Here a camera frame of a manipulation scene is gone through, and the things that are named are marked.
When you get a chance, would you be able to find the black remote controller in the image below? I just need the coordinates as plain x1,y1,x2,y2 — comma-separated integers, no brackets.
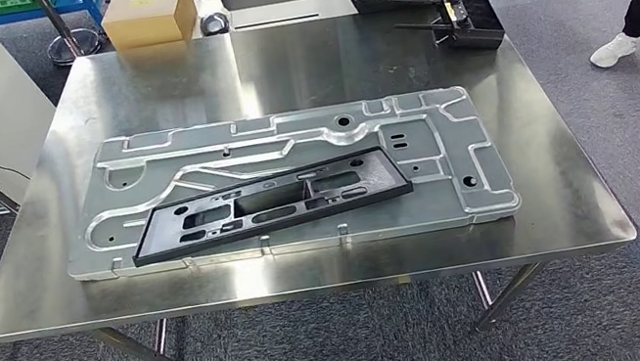
389,0,510,66

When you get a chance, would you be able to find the brown cardboard box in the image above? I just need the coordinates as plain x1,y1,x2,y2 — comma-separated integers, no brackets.
96,0,203,56

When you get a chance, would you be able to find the pale moulded panel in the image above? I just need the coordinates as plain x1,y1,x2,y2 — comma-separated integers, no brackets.
45,69,525,296

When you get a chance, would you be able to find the steel workbench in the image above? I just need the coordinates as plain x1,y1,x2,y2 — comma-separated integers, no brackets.
0,0,640,361

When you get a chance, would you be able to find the black plastic plate frame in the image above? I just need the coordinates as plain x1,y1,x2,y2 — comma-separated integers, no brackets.
120,141,420,269

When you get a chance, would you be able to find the steel stanchion post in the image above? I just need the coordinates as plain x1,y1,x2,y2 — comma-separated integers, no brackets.
31,0,106,71

